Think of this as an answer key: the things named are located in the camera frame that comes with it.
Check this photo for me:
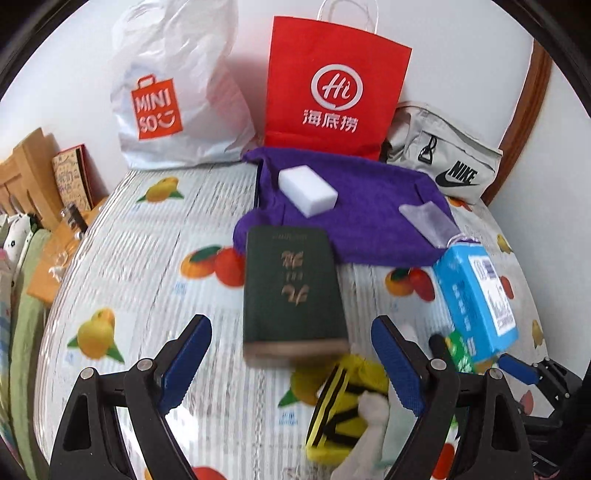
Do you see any fruit print tablecloth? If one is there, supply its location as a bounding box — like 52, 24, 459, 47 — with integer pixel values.
32, 162, 555, 480

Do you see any orange wooden stool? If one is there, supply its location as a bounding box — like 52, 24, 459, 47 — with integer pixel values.
26, 219, 81, 307

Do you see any patterned kraft notebook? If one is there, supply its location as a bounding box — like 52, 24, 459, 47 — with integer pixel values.
51, 144, 95, 211

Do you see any dark green book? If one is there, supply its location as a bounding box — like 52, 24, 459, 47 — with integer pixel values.
242, 226, 349, 367

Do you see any purple fabric tray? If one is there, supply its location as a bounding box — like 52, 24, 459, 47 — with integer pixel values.
233, 147, 452, 268

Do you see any white knit glove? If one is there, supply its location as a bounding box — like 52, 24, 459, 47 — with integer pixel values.
331, 380, 416, 480

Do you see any yellow black striped sock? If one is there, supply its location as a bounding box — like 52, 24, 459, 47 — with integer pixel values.
305, 355, 389, 466

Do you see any green card packet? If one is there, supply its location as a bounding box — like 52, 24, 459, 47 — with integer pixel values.
445, 330, 476, 373

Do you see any brown wooden door frame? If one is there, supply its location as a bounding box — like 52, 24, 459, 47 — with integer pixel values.
482, 40, 552, 205

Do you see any grey Nike waist bag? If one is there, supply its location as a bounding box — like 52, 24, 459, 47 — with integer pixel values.
385, 101, 503, 204

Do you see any green cloth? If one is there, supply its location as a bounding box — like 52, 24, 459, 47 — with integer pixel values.
9, 229, 50, 479

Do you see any white sponge block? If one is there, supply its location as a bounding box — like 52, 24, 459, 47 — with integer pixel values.
277, 165, 339, 218

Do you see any white Miniso plastic bag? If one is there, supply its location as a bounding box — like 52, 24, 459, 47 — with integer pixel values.
110, 1, 256, 170

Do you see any white plush toy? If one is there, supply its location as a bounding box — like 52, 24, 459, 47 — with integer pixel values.
1, 214, 41, 278

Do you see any red Haidilao paper bag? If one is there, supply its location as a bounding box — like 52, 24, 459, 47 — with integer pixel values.
263, 1, 412, 160

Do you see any blue cardboard box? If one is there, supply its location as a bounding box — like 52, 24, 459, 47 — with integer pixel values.
433, 243, 518, 363

